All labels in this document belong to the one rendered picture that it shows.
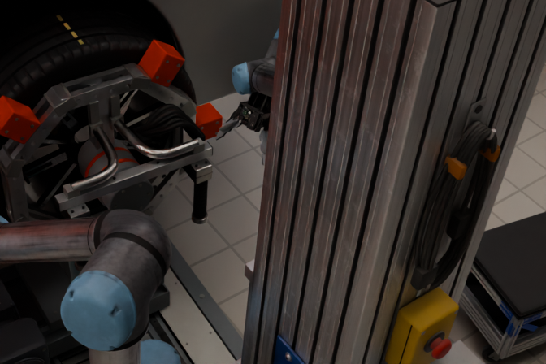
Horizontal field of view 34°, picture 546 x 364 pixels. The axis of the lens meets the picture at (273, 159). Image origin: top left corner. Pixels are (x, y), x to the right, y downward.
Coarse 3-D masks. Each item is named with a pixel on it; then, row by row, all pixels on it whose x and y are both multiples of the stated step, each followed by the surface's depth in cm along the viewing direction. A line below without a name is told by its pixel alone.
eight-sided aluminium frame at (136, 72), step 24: (120, 72) 227; (144, 72) 228; (48, 96) 219; (72, 96) 217; (96, 96) 222; (168, 96) 236; (48, 120) 218; (24, 144) 218; (0, 168) 225; (24, 192) 228; (168, 192) 260; (24, 216) 233; (48, 216) 246; (96, 216) 256
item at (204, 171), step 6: (198, 162) 228; (204, 162) 229; (186, 168) 231; (192, 168) 228; (198, 168) 227; (204, 168) 227; (210, 168) 229; (192, 174) 229; (198, 174) 227; (204, 174) 229; (210, 174) 230; (198, 180) 229; (204, 180) 230
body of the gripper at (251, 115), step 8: (256, 96) 229; (264, 96) 229; (240, 104) 229; (248, 104) 228; (256, 104) 229; (264, 104) 231; (248, 112) 230; (256, 112) 228; (264, 112) 229; (240, 120) 231; (248, 120) 229; (256, 120) 228; (264, 120) 232; (256, 128) 228
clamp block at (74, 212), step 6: (84, 204) 214; (66, 210) 213; (72, 210) 212; (78, 210) 213; (84, 210) 213; (66, 216) 214; (72, 216) 211; (78, 216) 212; (84, 216) 213; (90, 216) 215
